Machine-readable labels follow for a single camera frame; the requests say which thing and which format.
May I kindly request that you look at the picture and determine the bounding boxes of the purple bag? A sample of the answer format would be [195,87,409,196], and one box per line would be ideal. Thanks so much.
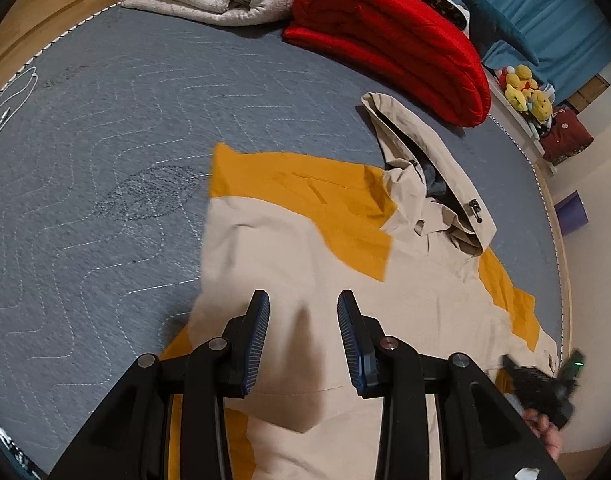
[555,191,589,236]

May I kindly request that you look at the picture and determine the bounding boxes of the person's right hand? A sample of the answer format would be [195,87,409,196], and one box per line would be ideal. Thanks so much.
[522,408,563,462]

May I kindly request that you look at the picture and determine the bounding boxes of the red folded blanket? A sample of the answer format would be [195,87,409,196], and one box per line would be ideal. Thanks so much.
[282,0,491,127]

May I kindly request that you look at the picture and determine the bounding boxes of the dark red plush bag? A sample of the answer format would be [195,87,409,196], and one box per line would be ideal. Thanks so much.
[540,106,594,166]

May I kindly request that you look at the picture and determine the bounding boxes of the blue curtain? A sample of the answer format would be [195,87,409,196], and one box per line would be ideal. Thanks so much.
[488,0,611,102]

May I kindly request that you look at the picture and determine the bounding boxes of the teal shark plush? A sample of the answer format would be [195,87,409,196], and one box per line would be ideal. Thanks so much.
[461,0,539,64]

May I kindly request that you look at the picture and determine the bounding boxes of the yellow plush toys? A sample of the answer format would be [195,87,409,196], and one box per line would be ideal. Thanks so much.
[496,64,555,127]

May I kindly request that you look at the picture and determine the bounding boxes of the white charging cable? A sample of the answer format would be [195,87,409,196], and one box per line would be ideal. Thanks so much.
[0,65,40,149]

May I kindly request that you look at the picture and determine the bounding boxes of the beige and orange jacket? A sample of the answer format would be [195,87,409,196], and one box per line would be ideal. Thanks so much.
[166,92,558,479]

